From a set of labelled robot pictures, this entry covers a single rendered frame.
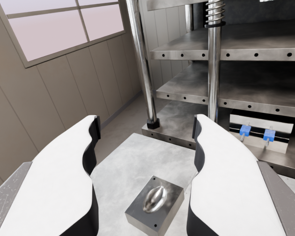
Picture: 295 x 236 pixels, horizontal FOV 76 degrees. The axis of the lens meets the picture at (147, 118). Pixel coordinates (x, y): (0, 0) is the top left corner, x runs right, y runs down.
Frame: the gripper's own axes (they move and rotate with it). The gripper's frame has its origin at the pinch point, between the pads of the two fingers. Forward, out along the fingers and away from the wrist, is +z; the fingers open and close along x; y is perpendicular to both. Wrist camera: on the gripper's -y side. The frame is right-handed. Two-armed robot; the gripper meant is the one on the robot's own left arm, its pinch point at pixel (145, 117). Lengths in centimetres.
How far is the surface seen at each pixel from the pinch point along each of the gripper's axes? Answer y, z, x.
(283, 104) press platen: 34, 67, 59
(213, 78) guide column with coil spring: 25, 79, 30
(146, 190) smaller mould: 59, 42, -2
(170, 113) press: 65, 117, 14
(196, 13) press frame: 0, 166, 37
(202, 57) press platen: 17, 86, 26
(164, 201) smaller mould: 60, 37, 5
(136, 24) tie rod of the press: 2, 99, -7
